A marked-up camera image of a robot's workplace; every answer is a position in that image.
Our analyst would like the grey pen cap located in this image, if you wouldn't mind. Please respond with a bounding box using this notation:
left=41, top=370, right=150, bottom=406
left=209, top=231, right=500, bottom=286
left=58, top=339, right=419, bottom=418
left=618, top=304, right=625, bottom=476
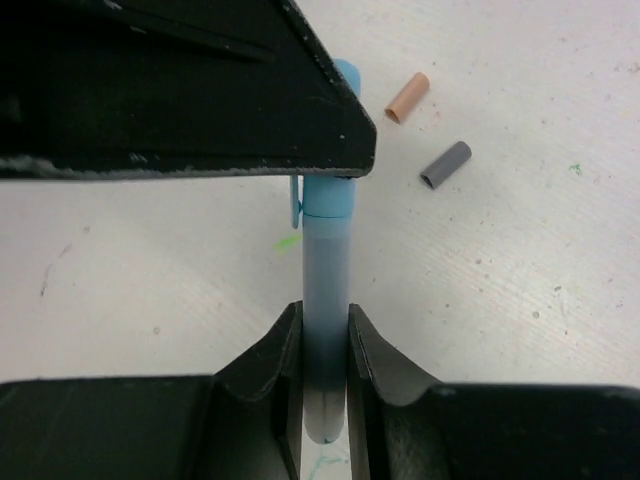
left=420, top=141, right=472, bottom=189

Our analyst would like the peach pen cap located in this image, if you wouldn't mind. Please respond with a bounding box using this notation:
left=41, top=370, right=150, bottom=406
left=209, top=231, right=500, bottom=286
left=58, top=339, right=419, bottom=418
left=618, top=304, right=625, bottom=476
left=385, top=72, right=431, bottom=124

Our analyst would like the light blue highlighter cap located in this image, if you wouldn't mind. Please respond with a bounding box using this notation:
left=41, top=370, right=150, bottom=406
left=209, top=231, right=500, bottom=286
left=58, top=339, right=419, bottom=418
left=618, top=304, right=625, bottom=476
left=289, top=58, right=363, bottom=229

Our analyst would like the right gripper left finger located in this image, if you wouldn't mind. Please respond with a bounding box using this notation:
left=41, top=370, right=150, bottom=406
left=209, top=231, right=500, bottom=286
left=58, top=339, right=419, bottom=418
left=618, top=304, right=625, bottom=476
left=1, top=303, right=302, bottom=479

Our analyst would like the light blue highlighter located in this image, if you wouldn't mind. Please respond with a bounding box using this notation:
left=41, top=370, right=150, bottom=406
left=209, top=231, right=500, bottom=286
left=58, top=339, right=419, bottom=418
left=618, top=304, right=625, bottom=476
left=303, top=215, right=351, bottom=444

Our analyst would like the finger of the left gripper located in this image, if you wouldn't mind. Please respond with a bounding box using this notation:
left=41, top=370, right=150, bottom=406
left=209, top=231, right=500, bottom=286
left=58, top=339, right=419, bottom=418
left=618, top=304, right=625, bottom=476
left=1, top=1, right=376, bottom=181

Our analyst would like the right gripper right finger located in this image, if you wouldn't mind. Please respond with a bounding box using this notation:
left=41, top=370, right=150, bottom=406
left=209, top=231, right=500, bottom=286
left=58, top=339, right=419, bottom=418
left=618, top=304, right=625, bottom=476
left=347, top=305, right=639, bottom=479

